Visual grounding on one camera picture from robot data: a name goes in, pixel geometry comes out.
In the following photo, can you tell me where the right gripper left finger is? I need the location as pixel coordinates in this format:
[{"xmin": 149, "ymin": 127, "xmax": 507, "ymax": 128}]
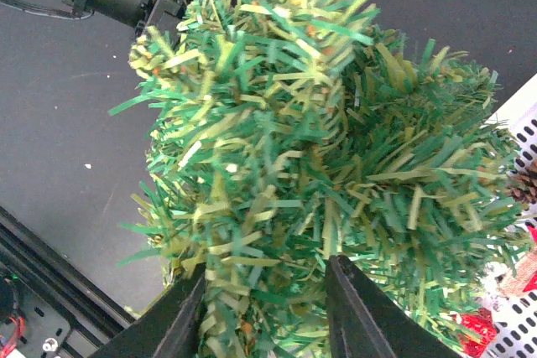
[{"xmin": 91, "ymin": 269, "xmax": 206, "ymax": 358}]

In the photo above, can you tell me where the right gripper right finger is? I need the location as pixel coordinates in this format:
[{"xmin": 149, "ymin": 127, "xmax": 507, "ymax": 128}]
[{"xmin": 326, "ymin": 256, "xmax": 459, "ymax": 358}]

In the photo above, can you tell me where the white plastic basket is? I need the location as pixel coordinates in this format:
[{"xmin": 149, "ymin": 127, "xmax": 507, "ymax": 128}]
[{"xmin": 473, "ymin": 75, "xmax": 537, "ymax": 358}]

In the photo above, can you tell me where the small green christmas tree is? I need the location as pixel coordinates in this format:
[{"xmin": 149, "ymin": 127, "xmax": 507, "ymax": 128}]
[{"xmin": 128, "ymin": 0, "xmax": 529, "ymax": 357}]

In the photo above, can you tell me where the brown pine cone ornament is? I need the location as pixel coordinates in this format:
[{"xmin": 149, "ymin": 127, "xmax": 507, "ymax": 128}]
[{"xmin": 508, "ymin": 165, "xmax": 536, "ymax": 204}]

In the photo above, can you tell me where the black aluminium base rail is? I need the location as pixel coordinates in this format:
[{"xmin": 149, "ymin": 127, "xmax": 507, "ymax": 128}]
[{"xmin": 1, "ymin": 210, "xmax": 135, "ymax": 357}]

